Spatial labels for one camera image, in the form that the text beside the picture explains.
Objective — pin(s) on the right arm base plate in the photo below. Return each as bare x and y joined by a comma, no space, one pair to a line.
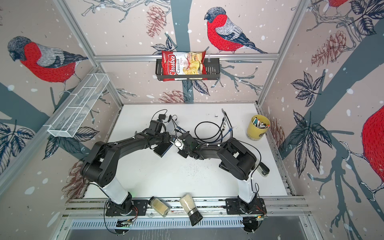
236,206

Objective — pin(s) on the glass spice jar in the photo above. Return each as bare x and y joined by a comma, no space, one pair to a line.
159,206

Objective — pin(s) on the black wall basket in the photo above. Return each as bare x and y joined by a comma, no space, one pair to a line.
212,68

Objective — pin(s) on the black network switch box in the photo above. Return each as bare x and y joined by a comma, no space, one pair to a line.
162,149

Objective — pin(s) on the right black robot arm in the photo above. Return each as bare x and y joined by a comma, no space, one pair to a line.
235,158

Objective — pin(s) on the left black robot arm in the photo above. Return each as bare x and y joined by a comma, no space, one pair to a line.
100,166

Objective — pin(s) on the red cassava chips bag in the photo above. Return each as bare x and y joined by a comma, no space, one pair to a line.
182,63

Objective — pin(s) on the yellow cup with pens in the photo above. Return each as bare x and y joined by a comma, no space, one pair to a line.
257,127

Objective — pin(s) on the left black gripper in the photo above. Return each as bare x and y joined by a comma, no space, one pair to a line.
167,137

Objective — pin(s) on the black stapler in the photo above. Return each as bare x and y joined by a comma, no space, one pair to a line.
223,167

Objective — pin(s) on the white wire mesh shelf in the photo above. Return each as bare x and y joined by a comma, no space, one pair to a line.
71,118

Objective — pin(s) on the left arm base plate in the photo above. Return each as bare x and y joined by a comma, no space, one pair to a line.
132,207

